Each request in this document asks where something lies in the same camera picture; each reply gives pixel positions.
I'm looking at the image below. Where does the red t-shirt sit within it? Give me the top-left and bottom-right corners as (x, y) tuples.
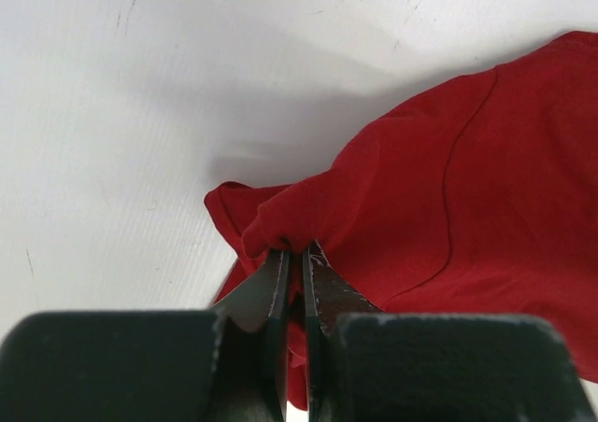
(205, 31), (597, 382)

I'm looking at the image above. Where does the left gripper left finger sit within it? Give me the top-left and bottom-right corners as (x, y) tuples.
(1, 251), (291, 421)

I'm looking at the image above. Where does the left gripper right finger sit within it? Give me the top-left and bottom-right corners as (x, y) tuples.
(302, 244), (596, 421)

